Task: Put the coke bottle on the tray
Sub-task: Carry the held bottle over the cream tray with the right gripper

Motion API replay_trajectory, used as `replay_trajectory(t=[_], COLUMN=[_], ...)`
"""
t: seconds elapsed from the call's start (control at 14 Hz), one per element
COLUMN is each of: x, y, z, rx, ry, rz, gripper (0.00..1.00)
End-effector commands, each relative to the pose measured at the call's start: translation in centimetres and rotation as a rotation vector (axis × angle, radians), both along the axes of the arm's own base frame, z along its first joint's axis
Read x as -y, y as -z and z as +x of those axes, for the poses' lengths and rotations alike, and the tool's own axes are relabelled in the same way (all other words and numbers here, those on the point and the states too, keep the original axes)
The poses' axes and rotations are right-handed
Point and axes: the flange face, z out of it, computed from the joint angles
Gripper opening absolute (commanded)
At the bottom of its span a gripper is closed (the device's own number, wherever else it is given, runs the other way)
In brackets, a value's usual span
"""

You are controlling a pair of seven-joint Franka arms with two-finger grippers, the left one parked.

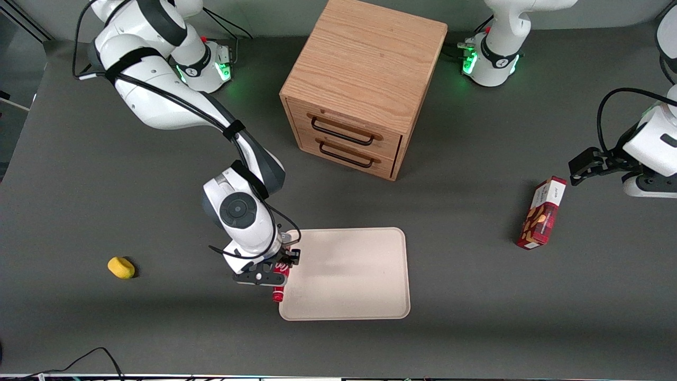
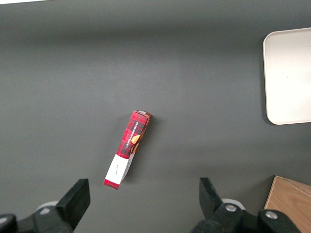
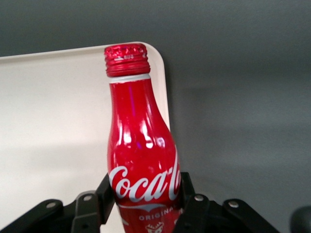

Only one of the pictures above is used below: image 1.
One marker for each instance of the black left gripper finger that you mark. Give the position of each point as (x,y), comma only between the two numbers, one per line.
(600,157)
(582,168)

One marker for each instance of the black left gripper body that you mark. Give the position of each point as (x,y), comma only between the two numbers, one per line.
(609,163)

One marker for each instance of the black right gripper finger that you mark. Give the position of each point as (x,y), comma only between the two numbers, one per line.
(280,264)
(293,256)

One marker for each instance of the red coke bottle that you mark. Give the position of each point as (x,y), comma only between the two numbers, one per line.
(278,293)

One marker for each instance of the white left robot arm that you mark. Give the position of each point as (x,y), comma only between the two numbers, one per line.
(497,47)

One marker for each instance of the beige rectangular tray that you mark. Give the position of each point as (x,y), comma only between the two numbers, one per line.
(349,275)

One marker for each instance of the red snack box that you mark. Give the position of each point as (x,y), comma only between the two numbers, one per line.
(540,217)

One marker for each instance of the wooden drawer front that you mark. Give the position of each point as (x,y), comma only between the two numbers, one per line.
(383,165)
(389,142)

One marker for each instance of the yellow sponge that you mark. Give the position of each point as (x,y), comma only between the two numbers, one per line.
(121,268)

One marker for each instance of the wooden drawer cabinet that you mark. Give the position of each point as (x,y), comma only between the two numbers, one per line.
(365,53)

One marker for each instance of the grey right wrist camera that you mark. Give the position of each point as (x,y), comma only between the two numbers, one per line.
(259,276)

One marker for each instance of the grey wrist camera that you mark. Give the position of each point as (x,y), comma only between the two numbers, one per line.
(653,186)
(259,276)

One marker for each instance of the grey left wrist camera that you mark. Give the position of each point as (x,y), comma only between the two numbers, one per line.
(653,186)

